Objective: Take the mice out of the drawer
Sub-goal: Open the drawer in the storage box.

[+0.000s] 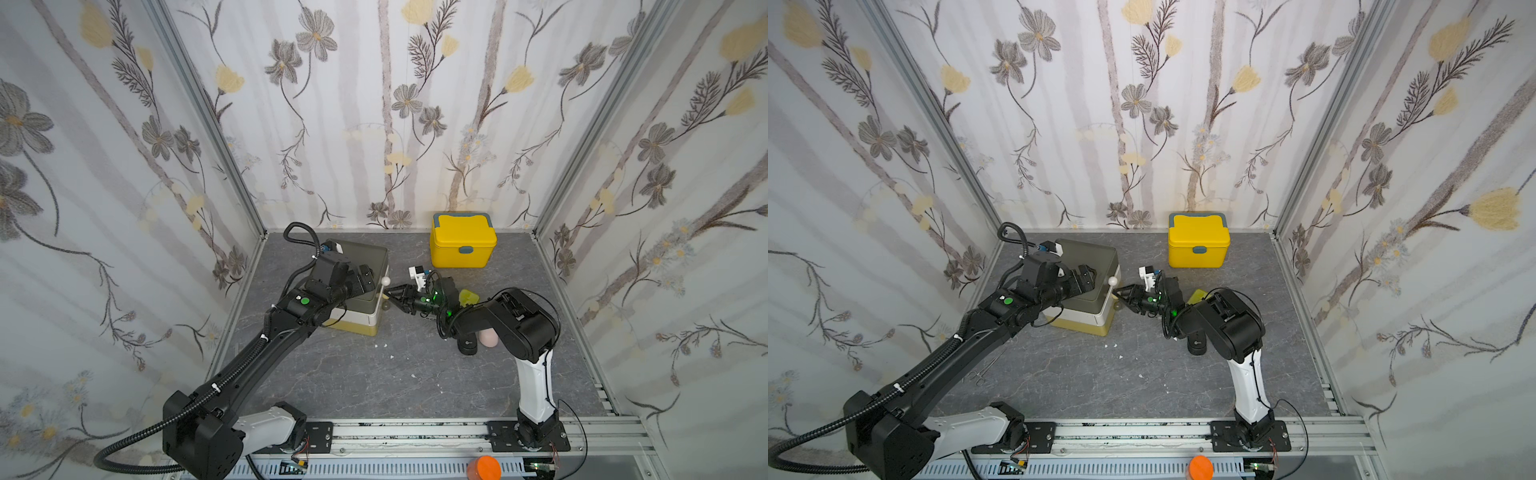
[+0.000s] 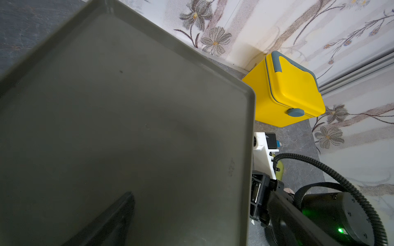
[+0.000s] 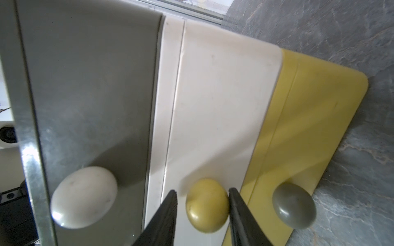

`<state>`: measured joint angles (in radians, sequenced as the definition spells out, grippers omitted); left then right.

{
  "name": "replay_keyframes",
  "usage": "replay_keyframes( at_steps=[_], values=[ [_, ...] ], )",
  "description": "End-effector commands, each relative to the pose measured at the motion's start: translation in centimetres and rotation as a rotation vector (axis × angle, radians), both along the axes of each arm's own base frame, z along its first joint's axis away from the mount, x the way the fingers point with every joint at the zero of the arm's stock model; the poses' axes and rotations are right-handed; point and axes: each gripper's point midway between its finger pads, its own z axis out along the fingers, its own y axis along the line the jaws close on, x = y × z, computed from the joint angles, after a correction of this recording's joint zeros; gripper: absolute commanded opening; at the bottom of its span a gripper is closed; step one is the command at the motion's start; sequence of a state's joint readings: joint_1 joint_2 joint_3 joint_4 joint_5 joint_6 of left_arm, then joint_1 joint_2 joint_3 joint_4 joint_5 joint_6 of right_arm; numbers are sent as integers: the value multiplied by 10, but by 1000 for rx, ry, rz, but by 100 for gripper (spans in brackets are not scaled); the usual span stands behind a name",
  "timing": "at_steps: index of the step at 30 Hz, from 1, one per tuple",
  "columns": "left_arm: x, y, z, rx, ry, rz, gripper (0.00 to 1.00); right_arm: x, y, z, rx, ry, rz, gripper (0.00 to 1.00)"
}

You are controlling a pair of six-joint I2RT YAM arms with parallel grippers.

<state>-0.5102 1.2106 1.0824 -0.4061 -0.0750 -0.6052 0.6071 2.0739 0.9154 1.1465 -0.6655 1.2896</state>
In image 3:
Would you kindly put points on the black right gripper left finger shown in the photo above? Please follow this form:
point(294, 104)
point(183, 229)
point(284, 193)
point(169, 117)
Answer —
point(161, 229)

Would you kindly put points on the three-drawer cabinet olive white yellow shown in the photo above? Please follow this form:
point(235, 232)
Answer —
point(247, 114)

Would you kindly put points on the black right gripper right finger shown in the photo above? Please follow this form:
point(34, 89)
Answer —
point(245, 230)

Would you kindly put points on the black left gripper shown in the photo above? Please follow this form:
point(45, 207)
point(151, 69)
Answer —
point(18, 227)

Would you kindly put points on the yellow drawer knob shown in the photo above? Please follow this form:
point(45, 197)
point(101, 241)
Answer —
point(207, 205)

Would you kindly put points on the white drawer knob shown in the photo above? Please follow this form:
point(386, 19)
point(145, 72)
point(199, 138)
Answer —
point(83, 197)

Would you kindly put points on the olive top drawer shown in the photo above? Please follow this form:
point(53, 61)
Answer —
point(81, 77)

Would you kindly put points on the olive grey drawer knob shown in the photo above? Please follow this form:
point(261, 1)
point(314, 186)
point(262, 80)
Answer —
point(294, 206)

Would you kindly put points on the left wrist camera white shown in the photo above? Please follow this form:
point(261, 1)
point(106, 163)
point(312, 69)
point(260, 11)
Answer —
point(8, 135)

